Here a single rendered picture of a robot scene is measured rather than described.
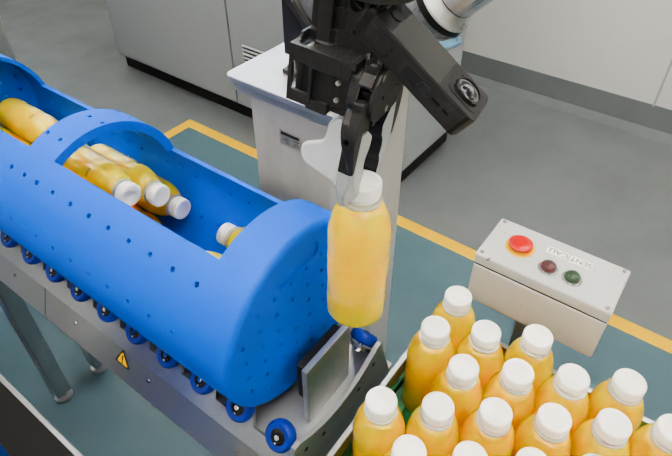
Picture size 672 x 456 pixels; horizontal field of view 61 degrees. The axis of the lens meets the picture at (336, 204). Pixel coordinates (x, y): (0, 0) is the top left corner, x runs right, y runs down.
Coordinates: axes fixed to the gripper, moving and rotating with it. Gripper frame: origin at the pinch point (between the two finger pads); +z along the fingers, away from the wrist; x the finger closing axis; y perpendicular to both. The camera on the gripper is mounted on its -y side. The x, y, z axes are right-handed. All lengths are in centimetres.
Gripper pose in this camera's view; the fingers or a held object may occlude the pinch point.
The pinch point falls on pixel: (361, 185)
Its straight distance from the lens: 55.2
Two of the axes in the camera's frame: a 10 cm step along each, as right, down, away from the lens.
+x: -4.7, 5.3, -7.1
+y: -8.8, -3.8, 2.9
